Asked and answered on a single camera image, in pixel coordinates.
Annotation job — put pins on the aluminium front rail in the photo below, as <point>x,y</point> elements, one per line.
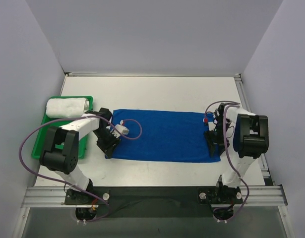
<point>54,197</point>

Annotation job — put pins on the rolled white towel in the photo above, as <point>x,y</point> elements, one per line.
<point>58,108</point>

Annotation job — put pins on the blue towel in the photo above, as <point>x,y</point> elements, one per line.
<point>163,136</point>

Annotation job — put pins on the aluminium right rail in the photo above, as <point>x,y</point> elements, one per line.
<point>262,159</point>

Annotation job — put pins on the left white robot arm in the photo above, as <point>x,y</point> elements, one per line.
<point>61,147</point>

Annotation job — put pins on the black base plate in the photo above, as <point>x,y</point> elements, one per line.
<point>155,202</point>

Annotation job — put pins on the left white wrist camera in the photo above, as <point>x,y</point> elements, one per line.
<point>120,129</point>

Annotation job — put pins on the aluminium rail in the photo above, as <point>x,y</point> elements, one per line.
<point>54,197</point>
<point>262,159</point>

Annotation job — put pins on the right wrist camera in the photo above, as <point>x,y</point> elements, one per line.
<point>210,123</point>

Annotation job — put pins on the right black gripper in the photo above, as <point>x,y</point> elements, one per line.
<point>214,138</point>

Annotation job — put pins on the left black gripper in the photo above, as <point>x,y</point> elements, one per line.
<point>108,145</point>

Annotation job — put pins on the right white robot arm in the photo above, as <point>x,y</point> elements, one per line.
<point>242,136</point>

